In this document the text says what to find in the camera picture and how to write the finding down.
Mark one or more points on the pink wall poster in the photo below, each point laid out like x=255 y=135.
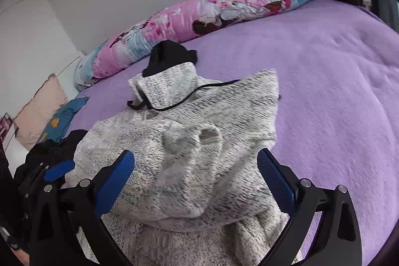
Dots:
x=5 y=126

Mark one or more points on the pink floral rolled quilt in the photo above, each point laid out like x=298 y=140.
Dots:
x=180 y=22

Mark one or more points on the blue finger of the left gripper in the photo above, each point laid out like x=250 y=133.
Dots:
x=59 y=170

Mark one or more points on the purple fleece bed blanket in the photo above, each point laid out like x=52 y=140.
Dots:
x=337 y=118

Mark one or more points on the grey knit hooded sweater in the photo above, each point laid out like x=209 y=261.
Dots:
x=196 y=196

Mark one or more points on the beige pillow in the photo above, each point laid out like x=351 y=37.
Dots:
x=34 y=116

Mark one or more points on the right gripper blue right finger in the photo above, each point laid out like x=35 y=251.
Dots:
x=337 y=239

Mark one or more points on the black clothes pile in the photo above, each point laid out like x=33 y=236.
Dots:
x=49 y=153

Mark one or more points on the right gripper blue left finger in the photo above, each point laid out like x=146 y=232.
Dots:
x=67 y=228

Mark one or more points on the blue cloth with orange print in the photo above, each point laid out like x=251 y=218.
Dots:
x=58 y=125

